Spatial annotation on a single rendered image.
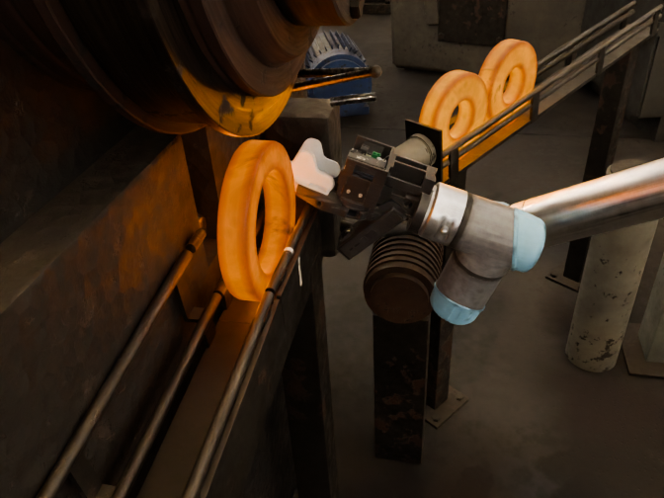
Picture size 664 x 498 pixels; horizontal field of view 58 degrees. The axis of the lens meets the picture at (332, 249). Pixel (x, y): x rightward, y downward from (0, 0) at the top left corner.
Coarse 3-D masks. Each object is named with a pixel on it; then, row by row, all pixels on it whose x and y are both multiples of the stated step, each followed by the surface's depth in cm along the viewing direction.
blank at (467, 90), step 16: (448, 80) 98; (464, 80) 99; (480, 80) 102; (432, 96) 98; (448, 96) 97; (464, 96) 101; (480, 96) 104; (432, 112) 97; (448, 112) 99; (464, 112) 105; (480, 112) 106; (448, 128) 101; (464, 128) 106; (448, 144) 103; (464, 144) 106
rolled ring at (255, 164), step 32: (256, 160) 63; (288, 160) 73; (224, 192) 61; (256, 192) 63; (288, 192) 74; (224, 224) 61; (288, 224) 76; (224, 256) 62; (256, 256) 64; (256, 288) 65
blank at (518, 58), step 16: (496, 48) 106; (512, 48) 105; (528, 48) 108; (496, 64) 104; (512, 64) 107; (528, 64) 111; (496, 80) 105; (512, 80) 114; (528, 80) 113; (496, 96) 107; (512, 96) 113; (496, 112) 109; (512, 112) 113
